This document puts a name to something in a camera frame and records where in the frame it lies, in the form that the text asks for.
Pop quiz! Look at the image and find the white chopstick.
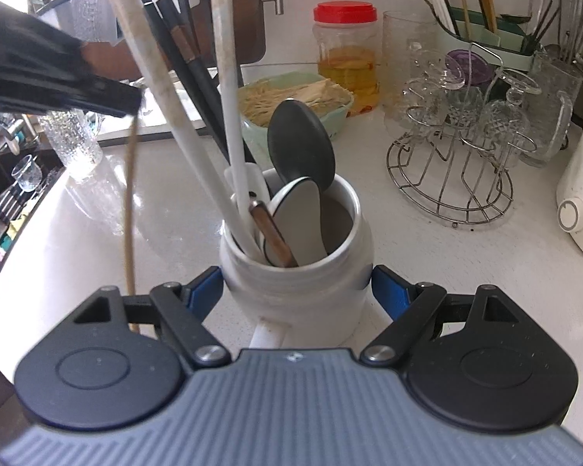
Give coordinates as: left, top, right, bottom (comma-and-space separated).
208, 0, 263, 253
97, 0, 265, 260

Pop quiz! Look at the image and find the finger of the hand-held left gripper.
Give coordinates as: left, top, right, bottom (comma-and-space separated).
0, 74, 143, 118

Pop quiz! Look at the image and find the small cut glass cup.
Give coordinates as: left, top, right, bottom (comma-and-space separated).
10, 155, 44, 192

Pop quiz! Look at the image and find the tall clear glass jar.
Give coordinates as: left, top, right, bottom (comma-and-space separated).
381, 11, 440, 129

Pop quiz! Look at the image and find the textured tall glass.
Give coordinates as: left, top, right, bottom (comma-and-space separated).
39, 109, 104, 184
70, 0, 124, 44

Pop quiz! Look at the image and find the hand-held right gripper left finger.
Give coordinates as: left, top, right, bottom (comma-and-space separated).
72, 265, 227, 369

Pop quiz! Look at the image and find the round wire glass rack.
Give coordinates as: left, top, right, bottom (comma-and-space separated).
386, 107, 515, 228

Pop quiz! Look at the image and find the wire glass-drying rack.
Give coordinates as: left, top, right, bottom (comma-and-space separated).
401, 46, 540, 170

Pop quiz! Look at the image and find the green utensil drainer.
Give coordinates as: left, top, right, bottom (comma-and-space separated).
435, 5, 547, 59

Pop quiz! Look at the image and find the green plastic basket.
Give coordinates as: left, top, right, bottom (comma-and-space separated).
237, 70, 355, 156

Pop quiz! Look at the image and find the clear glass pitcher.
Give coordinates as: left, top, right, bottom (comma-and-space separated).
515, 51, 576, 168

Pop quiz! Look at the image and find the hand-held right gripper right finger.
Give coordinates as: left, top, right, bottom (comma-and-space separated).
361, 264, 519, 369

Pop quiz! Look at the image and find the enoki mushroom bunch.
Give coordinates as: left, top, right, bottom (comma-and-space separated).
238, 78, 351, 127

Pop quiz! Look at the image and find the tan wooden chopstick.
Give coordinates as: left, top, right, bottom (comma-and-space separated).
124, 115, 141, 336

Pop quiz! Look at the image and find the white ceramic mug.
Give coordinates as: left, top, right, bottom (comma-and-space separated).
218, 167, 374, 350

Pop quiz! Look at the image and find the metal sink faucet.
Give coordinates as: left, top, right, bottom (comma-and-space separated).
0, 116, 25, 156

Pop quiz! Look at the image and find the brown wooden cutting board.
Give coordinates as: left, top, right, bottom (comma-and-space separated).
141, 0, 266, 66

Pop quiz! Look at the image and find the black chopstick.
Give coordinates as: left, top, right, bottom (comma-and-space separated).
143, 0, 234, 166
155, 0, 253, 166

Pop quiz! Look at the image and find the silver metal spoon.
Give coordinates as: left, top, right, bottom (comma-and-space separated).
266, 98, 337, 195

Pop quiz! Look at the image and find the white ceramic spoon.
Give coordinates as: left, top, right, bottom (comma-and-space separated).
264, 176, 325, 268

